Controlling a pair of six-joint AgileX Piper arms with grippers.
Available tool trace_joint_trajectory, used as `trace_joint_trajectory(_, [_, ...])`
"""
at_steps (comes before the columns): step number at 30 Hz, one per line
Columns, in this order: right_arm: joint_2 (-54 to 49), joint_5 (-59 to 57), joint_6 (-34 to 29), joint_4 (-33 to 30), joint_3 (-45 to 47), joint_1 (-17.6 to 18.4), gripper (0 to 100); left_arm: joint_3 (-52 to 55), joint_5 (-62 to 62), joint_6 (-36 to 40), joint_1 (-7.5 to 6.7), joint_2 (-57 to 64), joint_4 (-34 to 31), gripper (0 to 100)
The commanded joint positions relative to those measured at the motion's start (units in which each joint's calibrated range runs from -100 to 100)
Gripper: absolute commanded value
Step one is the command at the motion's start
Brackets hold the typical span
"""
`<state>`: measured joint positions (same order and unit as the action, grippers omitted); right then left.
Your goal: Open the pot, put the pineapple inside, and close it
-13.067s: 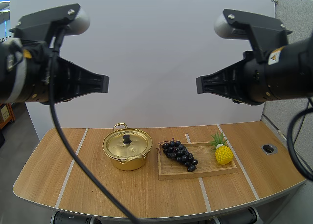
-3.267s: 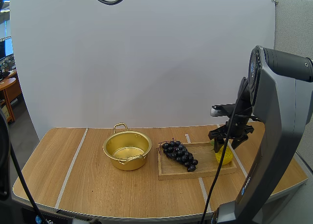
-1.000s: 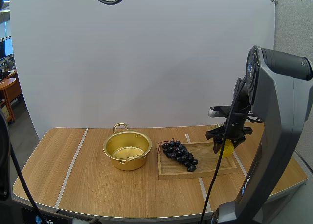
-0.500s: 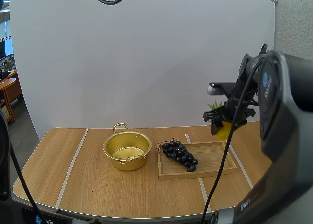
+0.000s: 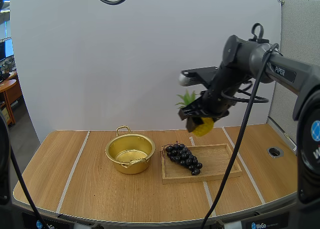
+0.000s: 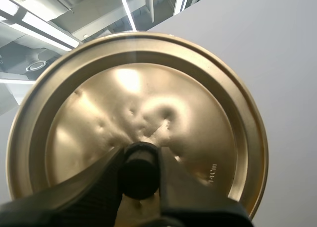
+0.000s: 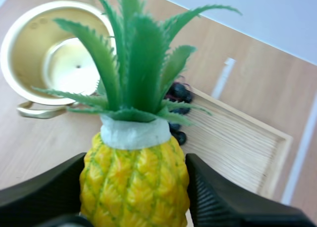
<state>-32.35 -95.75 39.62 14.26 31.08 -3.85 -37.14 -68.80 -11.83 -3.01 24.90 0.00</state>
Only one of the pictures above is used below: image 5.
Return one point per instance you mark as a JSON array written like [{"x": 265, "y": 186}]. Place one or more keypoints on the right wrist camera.
[{"x": 200, "y": 75}]

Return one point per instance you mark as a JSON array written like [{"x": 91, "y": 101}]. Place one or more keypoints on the yellow toy pineapple green crown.
[{"x": 206, "y": 129}]

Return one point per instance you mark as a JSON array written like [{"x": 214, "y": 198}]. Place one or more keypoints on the shallow wooden tray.
[{"x": 220, "y": 159}]

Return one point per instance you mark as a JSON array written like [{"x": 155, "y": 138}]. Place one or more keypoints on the wooden office desk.
[{"x": 7, "y": 85}]

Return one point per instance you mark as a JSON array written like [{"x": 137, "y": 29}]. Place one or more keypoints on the white backdrop board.
[{"x": 125, "y": 64}]

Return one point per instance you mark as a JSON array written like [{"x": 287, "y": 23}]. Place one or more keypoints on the bunch of dark toy grapes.
[{"x": 182, "y": 156}]

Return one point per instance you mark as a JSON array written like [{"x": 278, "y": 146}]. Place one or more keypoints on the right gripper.
[{"x": 215, "y": 104}]

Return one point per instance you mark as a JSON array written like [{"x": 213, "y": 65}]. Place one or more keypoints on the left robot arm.
[{"x": 3, "y": 164}]

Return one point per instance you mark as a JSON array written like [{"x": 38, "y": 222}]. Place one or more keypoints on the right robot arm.
[{"x": 287, "y": 74}]

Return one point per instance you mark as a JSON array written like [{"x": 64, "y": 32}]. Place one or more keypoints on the grey office partition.
[{"x": 300, "y": 21}]

